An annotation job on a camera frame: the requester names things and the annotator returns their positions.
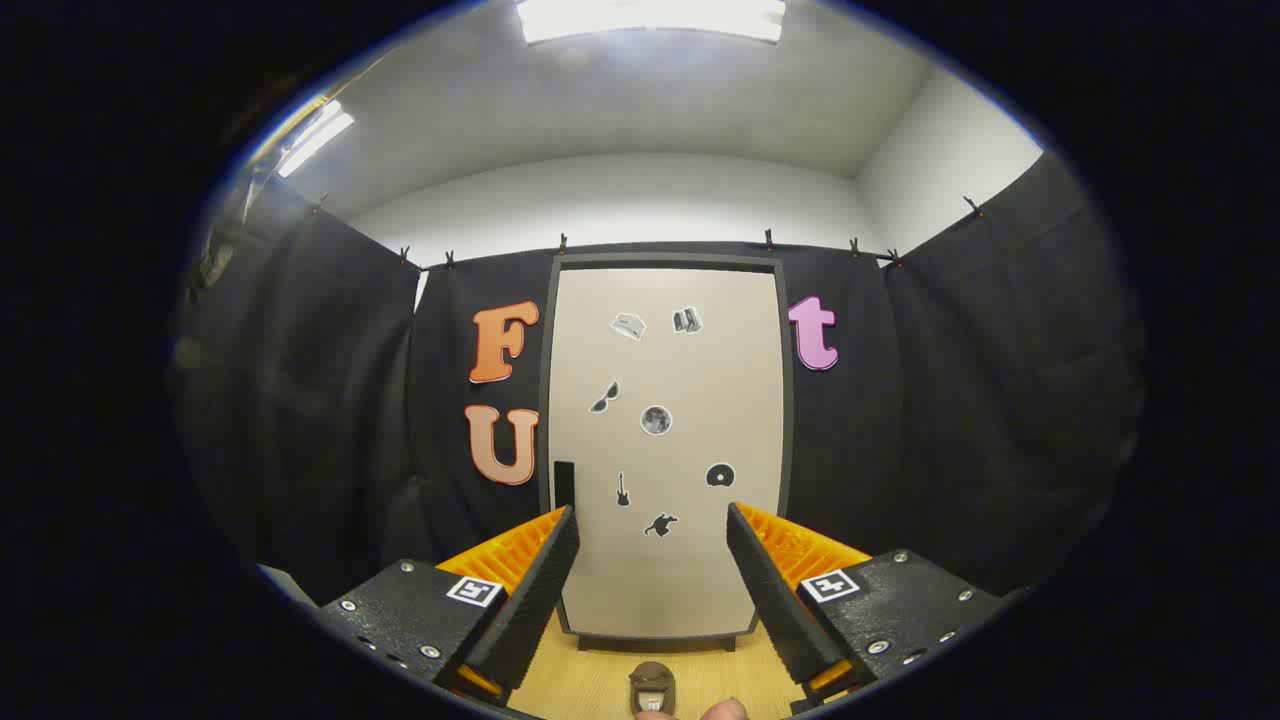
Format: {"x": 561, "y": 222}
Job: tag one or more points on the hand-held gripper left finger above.
{"x": 535, "y": 610}

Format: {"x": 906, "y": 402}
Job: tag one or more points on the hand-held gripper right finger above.
{"x": 770, "y": 610}

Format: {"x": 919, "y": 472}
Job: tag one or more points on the brown fuzzy shoe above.
{"x": 652, "y": 685}

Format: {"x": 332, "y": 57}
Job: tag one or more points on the grey shoe cabinet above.
{"x": 660, "y": 259}

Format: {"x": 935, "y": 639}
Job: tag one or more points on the black backdrop cloth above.
{"x": 900, "y": 450}

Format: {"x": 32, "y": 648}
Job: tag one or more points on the row of black clips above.
{"x": 768, "y": 240}

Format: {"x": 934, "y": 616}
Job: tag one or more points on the narrow ceiling light panel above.
{"x": 315, "y": 138}

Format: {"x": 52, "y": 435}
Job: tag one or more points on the large ceiling light panel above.
{"x": 650, "y": 18}

